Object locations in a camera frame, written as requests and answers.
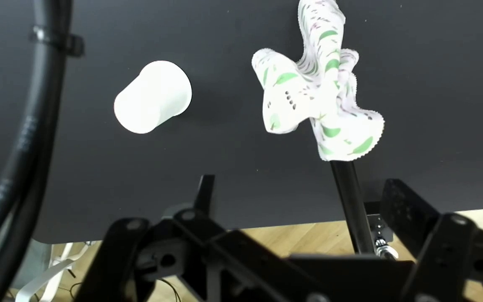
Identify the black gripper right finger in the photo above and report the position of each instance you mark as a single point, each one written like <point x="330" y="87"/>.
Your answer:
<point x="406" y="211"/>

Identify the white tea towel green print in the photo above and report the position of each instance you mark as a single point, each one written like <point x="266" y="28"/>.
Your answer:
<point x="330" y="111"/>

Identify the white paper cup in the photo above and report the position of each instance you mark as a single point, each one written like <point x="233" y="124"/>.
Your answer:
<point x="151" y="94"/>

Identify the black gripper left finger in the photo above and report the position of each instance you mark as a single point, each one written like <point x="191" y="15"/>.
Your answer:
<point x="204" y="194"/>

